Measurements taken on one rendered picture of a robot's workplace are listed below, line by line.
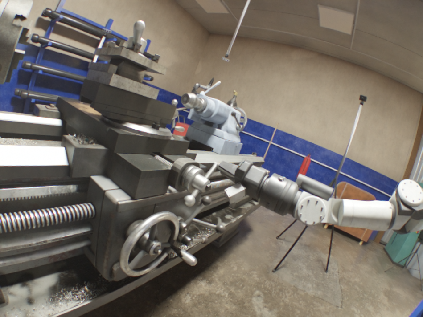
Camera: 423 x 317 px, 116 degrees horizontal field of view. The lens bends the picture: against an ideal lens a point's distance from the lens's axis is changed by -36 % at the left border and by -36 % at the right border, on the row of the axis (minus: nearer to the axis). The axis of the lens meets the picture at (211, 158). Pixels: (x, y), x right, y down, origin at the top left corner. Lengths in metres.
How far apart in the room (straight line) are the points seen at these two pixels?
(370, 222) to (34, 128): 1.06
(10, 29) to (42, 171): 0.35
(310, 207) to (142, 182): 0.38
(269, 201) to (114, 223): 0.37
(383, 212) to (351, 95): 4.41
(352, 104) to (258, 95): 2.16
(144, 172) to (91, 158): 0.15
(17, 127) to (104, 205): 0.49
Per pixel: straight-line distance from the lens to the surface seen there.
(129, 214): 0.54
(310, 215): 0.47
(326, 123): 4.65
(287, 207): 0.49
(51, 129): 0.89
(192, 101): 1.13
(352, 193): 4.27
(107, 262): 0.61
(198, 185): 0.54
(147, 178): 0.51
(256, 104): 4.94
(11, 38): 0.60
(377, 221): 0.54
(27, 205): 0.60
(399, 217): 0.56
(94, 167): 0.58
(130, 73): 0.61
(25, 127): 0.86
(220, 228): 0.80
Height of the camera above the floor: 1.03
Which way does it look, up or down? 10 degrees down
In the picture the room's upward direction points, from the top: 20 degrees clockwise
